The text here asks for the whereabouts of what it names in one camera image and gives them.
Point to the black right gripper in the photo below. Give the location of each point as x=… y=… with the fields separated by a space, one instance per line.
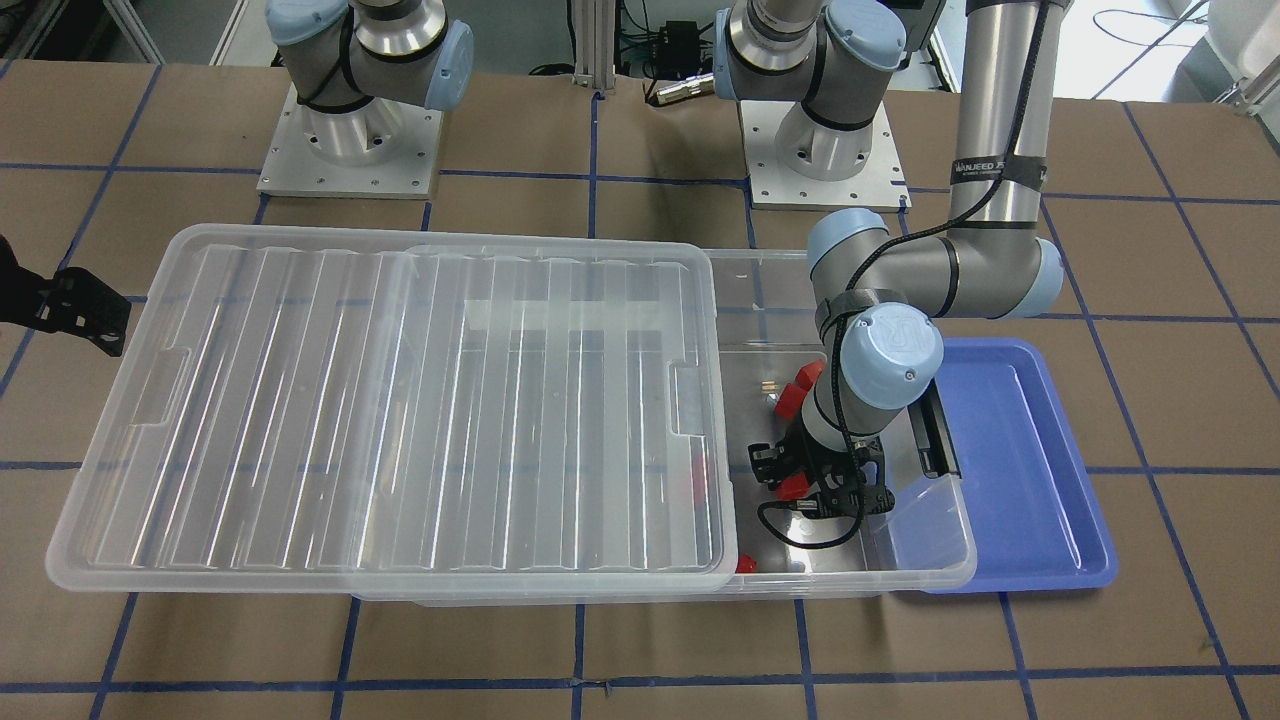
x=12 y=283

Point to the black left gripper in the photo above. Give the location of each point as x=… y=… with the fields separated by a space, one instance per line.
x=806 y=451

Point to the clear plastic box lid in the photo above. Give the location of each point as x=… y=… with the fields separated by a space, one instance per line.
x=326 y=410

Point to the red block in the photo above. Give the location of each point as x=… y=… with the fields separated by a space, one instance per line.
x=698 y=482
x=808 y=374
x=791 y=401
x=794 y=488

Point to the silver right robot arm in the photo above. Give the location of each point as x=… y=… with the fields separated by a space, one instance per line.
x=354 y=65

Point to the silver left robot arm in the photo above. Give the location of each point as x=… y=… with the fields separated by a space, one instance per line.
x=879 y=291

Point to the clear plastic storage box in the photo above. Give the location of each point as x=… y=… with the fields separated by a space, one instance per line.
x=765 y=303

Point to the blue plastic tray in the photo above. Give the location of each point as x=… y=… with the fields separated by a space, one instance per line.
x=1022 y=510

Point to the black box latch handle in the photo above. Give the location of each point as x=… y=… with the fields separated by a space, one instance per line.
x=933 y=439

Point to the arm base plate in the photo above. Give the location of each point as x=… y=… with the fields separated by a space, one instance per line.
x=794 y=164
x=386 y=150

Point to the aluminium frame post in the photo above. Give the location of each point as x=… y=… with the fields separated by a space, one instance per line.
x=594 y=34

